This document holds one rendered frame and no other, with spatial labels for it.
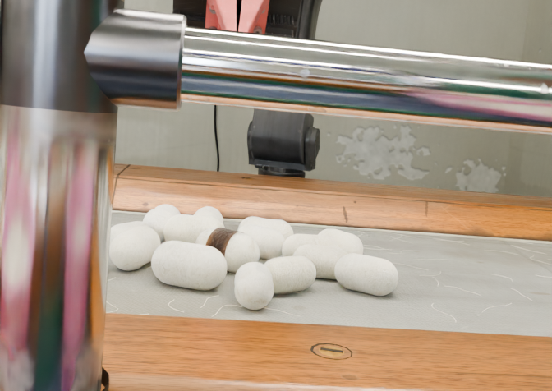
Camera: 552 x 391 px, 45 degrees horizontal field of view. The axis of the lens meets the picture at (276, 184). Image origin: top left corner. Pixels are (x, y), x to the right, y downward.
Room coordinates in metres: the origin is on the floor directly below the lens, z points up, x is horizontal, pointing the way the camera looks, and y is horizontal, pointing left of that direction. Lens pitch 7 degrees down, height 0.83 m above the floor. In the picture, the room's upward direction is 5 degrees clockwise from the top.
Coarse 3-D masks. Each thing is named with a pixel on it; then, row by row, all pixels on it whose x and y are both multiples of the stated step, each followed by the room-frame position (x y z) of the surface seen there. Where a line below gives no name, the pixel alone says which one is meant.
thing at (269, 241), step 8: (248, 224) 0.40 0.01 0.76; (248, 232) 0.39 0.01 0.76; (256, 232) 0.39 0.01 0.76; (264, 232) 0.39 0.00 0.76; (272, 232) 0.39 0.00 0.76; (256, 240) 0.39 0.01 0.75; (264, 240) 0.38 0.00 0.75; (272, 240) 0.38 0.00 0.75; (280, 240) 0.39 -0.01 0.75; (264, 248) 0.38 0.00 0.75; (272, 248) 0.38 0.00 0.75; (280, 248) 0.38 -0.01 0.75; (264, 256) 0.38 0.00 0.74; (272, 256) 0.38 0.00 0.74
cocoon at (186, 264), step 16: (160, 256) 0.31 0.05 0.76; (176, 256) 0.31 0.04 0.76; (192, 256) 0.31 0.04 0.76; (208, 256) 0.31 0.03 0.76; (160, 272) 0.31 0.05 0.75; (176, 272) 0.31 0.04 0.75; (192, 272) 0.31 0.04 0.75; (208, 272) 0.31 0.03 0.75; (224, 272) 0.31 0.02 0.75; (192, 288) 0.31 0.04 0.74; (208, 288) 0.31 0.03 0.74
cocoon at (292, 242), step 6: (294, 234) 0.38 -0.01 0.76; (300, 234) 0.38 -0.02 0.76; (306, 234) 0.38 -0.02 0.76; (288, 240) 0.38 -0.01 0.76; (294, 240) 0.38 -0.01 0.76; (300, 240) 0.37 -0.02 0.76; (306, 240) 0.38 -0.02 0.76; (312, 240) 0.38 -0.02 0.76; (318, 240) 0.38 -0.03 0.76; (324, 240) 0.38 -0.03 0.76; (330, 240) 0.38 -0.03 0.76; (282, 246) 0.38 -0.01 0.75; (288, 246) 0.37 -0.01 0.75; (294, 246) 0.37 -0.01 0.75; (282, 252) 0.38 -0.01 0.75; (288, 252) 0.37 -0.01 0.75
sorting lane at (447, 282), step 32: (224, 224) 0.49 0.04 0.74; (384, 256) 0.43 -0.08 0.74; (416, 256) 0.44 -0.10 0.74; (448, 256) 0.45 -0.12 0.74; (480, 256) 0.46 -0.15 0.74; (512, 256) 0.47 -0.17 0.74; (544, 256) 0.48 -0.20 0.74; (128, 288) 0.31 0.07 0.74; (160, 288) 0.31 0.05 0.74; (224, 288) 0.32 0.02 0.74; (320, 288) 0.34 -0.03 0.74; (416, 288) 0.36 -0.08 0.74; (448, 288) 0.36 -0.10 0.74; (480, 288) 0.37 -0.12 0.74; (512, 288) 0.37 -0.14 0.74; (544, 288) 0.38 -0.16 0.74; (288, 320) 0.28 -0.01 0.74; (320, 320) 0.29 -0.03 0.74; (352, 320) 0.29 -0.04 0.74; (384, 320) 0.29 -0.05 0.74; (416, 320) 0.30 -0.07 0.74; (448, 320) 0.30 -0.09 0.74; (480, 320) 0.31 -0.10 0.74; (512, 320) 0.31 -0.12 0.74; (544, 320) 0.32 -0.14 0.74
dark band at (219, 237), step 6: (216, 228) 0.36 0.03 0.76; (222, 228) 0.36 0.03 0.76; (210, 234) 0.36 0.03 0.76; (216, 234) 0.36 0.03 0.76; (222, 234) 0.35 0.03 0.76; (228, 234) 0.35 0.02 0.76; (210, 240) 0.35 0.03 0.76; (216, 240) 0.35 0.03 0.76; (222, 240) 0.35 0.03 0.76; (228, 240) 0.35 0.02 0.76; (216, 246) 0.35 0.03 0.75; (222, 246) 0.35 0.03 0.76; (222, 252) 0.35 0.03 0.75
